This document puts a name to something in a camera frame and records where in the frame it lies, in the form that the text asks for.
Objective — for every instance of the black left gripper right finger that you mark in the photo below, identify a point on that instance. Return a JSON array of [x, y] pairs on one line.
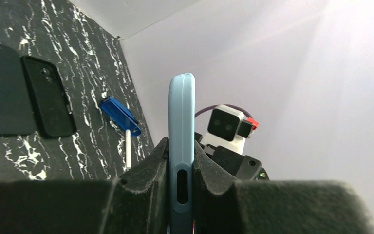
[[224, 204]]

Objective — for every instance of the black phone case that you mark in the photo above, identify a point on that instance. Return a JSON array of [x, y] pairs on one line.
[[48, 97]]

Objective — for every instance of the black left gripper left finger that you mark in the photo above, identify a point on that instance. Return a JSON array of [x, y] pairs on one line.
[[137, 202]]

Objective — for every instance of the white pen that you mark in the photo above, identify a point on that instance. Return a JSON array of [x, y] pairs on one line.
[[128, 163]]

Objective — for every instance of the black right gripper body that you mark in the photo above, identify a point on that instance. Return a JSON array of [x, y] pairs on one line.
[[240, 166]]

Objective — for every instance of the blue stapler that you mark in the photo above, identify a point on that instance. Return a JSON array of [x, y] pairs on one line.
[[121, 115]]

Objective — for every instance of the black phone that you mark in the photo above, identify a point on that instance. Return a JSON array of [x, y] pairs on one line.
[[16, 114]]

